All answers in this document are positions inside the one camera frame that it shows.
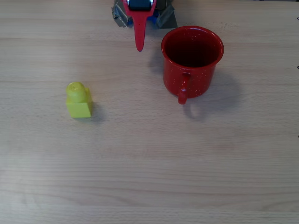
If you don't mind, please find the yellow-green toy block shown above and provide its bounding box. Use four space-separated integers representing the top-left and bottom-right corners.
65 81 93 119

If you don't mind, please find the red speckled enamel mug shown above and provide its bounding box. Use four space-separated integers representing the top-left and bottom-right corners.
160 25 225 105

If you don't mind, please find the dark base cable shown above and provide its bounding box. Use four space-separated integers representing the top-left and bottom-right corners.
155 0 168 11

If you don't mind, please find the grey duct tape piece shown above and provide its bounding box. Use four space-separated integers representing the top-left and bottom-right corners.
155 0 178 29
111 0 135 29

